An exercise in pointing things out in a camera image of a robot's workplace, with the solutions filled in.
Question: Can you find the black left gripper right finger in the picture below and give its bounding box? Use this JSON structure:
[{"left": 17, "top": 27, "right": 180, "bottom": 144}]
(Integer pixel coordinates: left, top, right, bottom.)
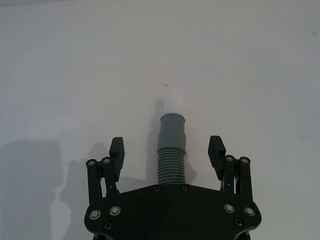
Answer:
[{"left": 206, "top": 135, "right": 254, "bottom": 201}]

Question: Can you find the grey corrugated hose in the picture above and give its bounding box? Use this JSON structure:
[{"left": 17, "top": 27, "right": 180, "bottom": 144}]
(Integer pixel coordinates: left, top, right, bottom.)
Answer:
[{"left": 156, "top": 112, "right": 187, "bottom": 187}]

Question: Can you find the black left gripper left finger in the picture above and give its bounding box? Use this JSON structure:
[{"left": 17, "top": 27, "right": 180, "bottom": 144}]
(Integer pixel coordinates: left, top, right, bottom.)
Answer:
[{"left": 85, "top": 136, "right": 127, "bottom": 205}]

